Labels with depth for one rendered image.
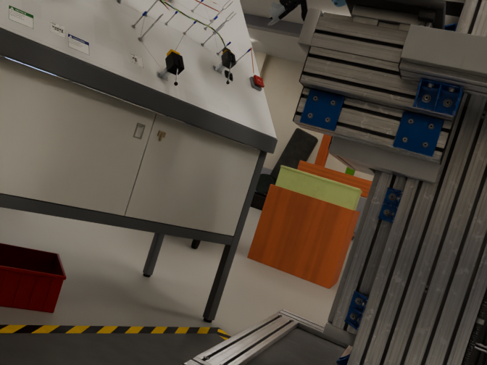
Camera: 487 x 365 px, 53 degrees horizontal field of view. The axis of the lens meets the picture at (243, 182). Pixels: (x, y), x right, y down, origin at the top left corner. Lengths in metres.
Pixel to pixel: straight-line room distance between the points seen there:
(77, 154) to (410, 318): 1.13
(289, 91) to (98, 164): 10.22
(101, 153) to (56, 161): 0.15
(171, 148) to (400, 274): 0.98
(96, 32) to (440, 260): 1.28
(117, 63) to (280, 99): 10.18
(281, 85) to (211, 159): 9.96
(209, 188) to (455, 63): 1.23
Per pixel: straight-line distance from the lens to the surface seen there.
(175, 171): 1.91
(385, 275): 1.32
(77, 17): 1.79
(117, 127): 1.76
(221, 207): 2.08
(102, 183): 1.77
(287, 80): 11.90
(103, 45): 1.76
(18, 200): 1.69
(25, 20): 1.66
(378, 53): 1.19
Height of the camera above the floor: 0.70
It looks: 1 degrees down
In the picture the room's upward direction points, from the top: 18 degrees clockwise
